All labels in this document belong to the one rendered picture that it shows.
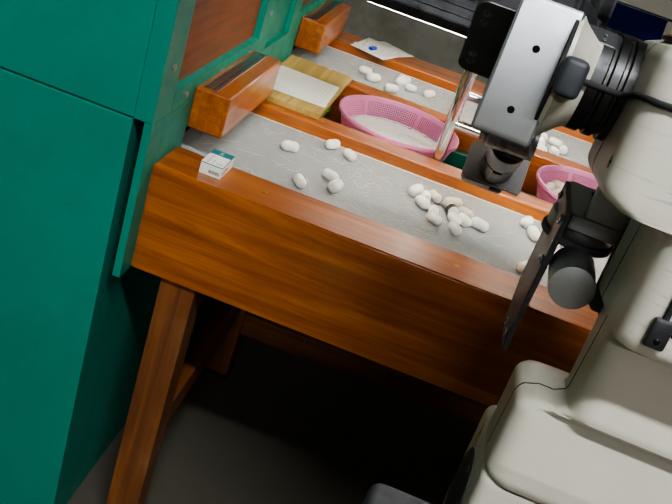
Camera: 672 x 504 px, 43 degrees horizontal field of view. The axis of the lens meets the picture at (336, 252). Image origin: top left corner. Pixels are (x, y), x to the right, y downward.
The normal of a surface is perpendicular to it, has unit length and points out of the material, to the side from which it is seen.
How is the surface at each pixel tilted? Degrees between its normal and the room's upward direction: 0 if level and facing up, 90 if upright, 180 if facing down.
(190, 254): 90
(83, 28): 90
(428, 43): 90
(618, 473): 82
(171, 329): 90
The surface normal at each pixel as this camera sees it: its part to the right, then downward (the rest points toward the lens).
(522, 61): -0.20, 0.27
